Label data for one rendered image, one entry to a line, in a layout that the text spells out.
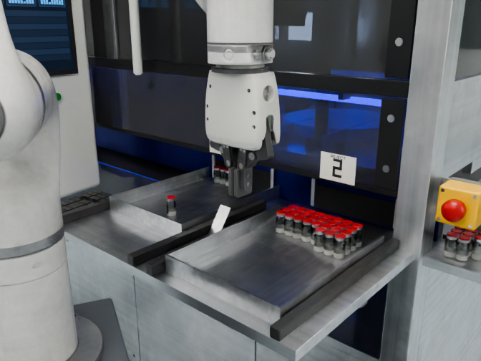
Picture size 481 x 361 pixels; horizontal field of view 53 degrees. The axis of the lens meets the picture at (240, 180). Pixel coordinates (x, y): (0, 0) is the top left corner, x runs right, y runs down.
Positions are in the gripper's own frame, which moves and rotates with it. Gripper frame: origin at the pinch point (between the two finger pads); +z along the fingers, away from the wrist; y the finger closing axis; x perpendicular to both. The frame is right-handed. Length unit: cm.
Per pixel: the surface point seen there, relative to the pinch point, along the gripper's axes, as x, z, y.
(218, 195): -37, 22, 41
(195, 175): -41, 20, 54
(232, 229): -19.7, 19.7, 19.6
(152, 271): 0.7, 21.4, 20.4
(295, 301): -5.7, 19.5, -6.0
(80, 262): -39, 70, 120
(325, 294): -11.6, 20.4, -7.7
